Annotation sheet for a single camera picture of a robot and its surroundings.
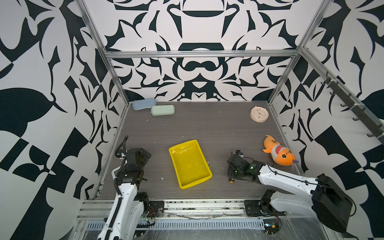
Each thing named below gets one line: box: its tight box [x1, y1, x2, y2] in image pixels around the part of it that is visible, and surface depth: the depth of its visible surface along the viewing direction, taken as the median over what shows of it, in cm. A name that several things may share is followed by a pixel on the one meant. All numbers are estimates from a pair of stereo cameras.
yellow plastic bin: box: [168, 139, 213, 190], surface depth 88 cm
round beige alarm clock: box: [250, 106, 269, 123], surface depth 112 cm
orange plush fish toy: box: [262, 135, 299, 166], surface depth 87 cm
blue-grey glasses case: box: [132, 97, 156, 111], surface depth 118 cm
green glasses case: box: [150, 104, 176, 116], surface depth 114 cm
